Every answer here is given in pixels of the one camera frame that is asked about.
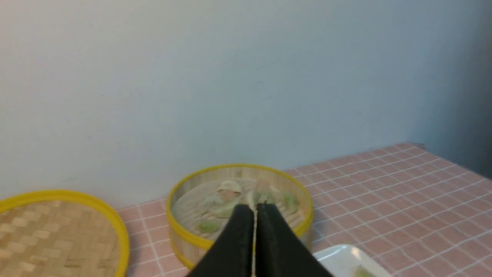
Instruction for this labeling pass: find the yellow rimmed bamboo steamer lid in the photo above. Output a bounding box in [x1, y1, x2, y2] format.
[0, 190, 130, 277]

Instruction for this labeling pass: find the pink steamed dumpling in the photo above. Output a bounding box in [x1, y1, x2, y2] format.
[216, 180, 243, 194]

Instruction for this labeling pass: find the white square plate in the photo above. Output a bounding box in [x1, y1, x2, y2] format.
[313, 244, 392, 277]

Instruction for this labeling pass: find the green steamed dumpling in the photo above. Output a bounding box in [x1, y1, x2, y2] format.
[196, 193, 241, 219]

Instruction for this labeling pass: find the yellow rimmed bamboo steamer basket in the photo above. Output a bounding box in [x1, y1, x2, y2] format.
[166, 164, 314, 269]

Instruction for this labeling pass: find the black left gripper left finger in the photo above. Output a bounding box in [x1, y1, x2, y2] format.
[187, 204, 254, 277]

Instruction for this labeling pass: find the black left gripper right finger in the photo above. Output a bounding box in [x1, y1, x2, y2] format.
[255, 204, 332, 277]

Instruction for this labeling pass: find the pink checkered tablecloth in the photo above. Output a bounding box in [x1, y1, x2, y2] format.
[118, 143, 491, 277]

